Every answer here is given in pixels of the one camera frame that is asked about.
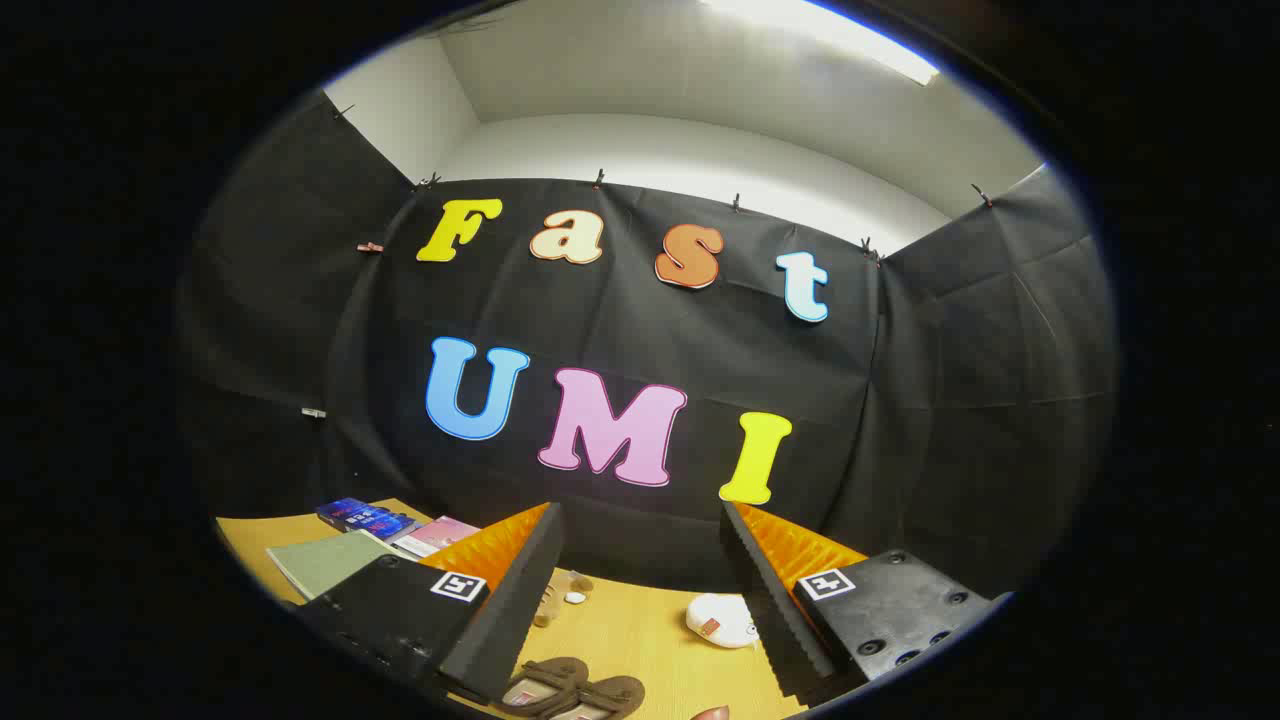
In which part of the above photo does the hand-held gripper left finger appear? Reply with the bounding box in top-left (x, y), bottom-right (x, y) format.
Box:
top-left (300, 503), bottom-right (566, 703)

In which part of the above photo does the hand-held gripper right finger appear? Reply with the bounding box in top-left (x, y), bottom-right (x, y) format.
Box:
top-left (720, 500), bottom-right (1013, 701)

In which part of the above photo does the brown fuzzy shoe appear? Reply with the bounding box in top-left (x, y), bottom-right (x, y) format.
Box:
top-left (560, 675), bottom-right (647, 720)
top-left (495, 657), bottom-right (591, 720)

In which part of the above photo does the green fabric storage box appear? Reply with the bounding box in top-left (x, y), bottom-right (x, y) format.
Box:
top-left (265, 530), bottom-right (403, 603)

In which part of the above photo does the tan plush toy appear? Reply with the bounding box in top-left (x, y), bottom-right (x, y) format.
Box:
top-left (533, 569), bottom-right (596, 628)

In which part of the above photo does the white plush toy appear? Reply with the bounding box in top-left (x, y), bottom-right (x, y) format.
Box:
top-left (685, 593), bottom-right (761, 650)

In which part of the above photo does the blue book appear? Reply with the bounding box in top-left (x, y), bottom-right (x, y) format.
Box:
top-left (316, 497), bottom-right (421, 542)

